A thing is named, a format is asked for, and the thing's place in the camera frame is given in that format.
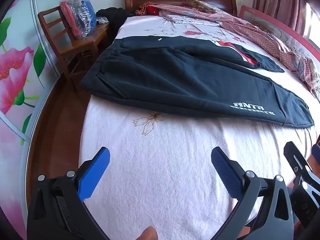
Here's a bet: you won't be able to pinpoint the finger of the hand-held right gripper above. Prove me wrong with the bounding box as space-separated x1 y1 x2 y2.
284 141 320 233

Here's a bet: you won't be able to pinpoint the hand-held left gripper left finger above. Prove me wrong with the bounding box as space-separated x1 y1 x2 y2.
27 147 111 240

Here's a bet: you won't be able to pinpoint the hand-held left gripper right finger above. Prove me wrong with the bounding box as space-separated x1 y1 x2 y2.
211 147 294 240

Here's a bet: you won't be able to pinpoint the black pants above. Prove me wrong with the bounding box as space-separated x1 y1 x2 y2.
80 35 314 129

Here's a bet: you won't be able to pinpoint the person's left hand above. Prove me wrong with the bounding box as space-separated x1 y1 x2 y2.
139 226 158 240

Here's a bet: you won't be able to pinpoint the bed with floral sheet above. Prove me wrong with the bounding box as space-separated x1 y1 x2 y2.
79 16 320 240

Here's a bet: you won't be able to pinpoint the wooden chair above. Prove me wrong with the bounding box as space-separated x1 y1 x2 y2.
38 5 110 82

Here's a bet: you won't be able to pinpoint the flower print wardrobe door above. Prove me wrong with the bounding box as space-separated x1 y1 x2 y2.
0 0 73 240

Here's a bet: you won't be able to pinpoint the pink patterned quilt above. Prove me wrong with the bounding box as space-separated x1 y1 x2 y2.
136 0 320 100

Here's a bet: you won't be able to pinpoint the plastic bag of clothes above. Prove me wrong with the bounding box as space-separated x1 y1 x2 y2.
59 0 97 39

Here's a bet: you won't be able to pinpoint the black clothes pile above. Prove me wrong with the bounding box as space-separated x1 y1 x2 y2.
96 7 131 40

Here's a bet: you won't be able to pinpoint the red pillow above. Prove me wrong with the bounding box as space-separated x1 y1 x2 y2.
146 5 160 16

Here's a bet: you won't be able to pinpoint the pink bed guard rail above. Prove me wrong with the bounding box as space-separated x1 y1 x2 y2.
239 5 320 64

